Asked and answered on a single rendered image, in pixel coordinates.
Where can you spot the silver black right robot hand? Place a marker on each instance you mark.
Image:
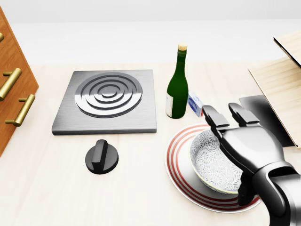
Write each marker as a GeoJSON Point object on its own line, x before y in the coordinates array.
{"type": "Point", "coordinates": [251, 146]}

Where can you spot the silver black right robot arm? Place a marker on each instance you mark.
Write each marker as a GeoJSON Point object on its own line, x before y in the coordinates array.
{"type": "Point", "coordinates": [282, 195]}

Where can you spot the patterned white bowl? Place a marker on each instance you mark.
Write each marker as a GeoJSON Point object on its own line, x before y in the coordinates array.
{"type": "Point", "coordinates": [209, 160]}

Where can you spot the white plate with red rings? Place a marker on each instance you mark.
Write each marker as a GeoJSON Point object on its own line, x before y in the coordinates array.
{"type": "Point", "coordinates": [181, 169]}

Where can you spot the flat grey stove plate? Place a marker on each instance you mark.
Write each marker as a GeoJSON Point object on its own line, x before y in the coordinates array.
{"type": "Point", "coordinates": [70, 117]}

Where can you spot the pale wooden rack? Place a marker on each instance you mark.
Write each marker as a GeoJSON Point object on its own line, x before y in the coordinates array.
{"type": "Point", "coordinates": [279, 89]}

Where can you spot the small blue white box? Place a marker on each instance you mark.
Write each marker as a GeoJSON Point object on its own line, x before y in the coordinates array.
{"type": "Point", "coordinates": [194, 103]}

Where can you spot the green wine bottle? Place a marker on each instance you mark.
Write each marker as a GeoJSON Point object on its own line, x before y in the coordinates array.
{"type": "Point", "coordinates": [177, 94]}

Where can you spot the round black stove knob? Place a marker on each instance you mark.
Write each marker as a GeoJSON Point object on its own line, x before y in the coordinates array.
{"type": "Point", "coordinates": [101, 157]}

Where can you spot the wooden cabinet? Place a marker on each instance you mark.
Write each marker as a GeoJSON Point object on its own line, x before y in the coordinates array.
{"type": "Point", "coordinates": [14, 63]}

